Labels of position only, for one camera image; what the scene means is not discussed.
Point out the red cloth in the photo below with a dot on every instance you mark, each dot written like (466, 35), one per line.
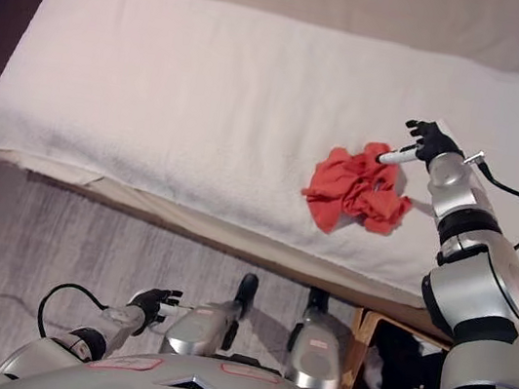
(353, 194)

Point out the black clothes pile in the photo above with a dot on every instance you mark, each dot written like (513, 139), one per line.
(409, 371)

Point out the white terry bed towel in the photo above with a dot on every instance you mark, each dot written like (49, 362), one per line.
(181, 93)

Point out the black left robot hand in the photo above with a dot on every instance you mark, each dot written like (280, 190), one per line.
(151, 303)

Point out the wooden laundry basket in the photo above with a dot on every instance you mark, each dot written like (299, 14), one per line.
(358, 348)

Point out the silver right robot leg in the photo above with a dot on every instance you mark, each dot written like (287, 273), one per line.
(315, 356)

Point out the white garment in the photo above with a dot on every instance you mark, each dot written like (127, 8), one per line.
(372, 370)

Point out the robot torso and legs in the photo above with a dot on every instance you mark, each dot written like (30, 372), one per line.
(59, 242)

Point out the silver left robot leg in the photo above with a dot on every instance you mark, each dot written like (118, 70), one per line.
(198, 330)

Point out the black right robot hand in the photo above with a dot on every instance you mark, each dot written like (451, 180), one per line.
(436, 141)

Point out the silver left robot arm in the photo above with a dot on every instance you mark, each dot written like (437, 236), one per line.
(83, 342)

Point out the silver robot leg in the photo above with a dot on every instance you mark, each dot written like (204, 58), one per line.
(198, 330)
(315, 356)

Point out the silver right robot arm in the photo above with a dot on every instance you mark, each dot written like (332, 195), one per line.
(477, 288)

